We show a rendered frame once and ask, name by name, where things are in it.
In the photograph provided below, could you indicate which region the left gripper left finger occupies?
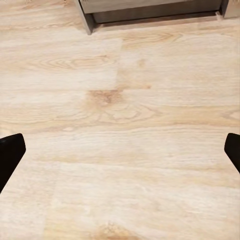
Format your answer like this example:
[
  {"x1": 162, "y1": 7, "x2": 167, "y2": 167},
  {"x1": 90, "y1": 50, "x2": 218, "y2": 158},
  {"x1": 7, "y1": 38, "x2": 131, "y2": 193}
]
[{"x1": 0, "y1": 133, "x2": 26, "y2": 193}]

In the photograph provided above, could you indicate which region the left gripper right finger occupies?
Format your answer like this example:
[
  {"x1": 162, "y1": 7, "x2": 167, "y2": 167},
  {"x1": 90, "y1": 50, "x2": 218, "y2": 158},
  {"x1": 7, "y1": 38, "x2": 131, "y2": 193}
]
[{"x1": 224, "y1": 132, "x2": 240, "y2": 173}]

